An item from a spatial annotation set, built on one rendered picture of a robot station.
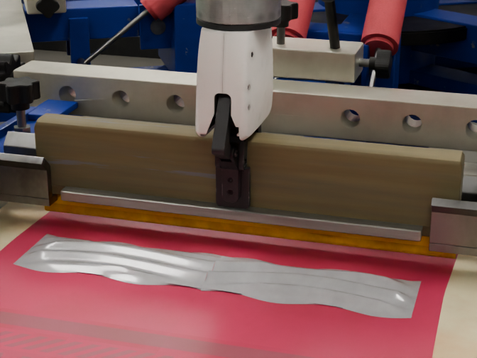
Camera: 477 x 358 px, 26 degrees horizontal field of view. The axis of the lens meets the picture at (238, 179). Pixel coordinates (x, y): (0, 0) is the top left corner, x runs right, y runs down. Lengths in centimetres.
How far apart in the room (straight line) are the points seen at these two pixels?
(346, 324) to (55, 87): 55
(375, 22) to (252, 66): 49
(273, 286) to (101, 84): 43
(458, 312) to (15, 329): 36
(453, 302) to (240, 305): 18
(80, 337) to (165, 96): 44
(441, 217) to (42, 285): 35
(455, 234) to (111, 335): 31
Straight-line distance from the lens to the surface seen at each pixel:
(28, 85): 113
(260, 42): 91
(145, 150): 97
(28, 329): 85
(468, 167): 110
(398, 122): 114
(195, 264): 93
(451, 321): 86
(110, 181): 100
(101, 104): 123
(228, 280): 90
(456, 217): 91
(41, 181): 102
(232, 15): 89
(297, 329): 84
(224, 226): 99
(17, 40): 142
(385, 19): 137
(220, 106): 90
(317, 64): 119
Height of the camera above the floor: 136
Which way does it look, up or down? 21 degrees down
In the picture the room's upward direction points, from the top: straight up
